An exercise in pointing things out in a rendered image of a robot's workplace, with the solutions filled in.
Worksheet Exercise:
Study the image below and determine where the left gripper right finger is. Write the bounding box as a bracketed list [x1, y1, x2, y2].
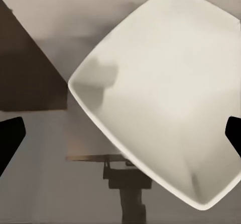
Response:
[225, 116, 241, 157]

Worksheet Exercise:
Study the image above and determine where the bowl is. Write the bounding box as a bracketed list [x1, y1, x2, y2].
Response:
[68, 0, 241, 210]

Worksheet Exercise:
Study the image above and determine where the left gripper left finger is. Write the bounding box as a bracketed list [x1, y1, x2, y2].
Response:
[0, 117, 26, 177]

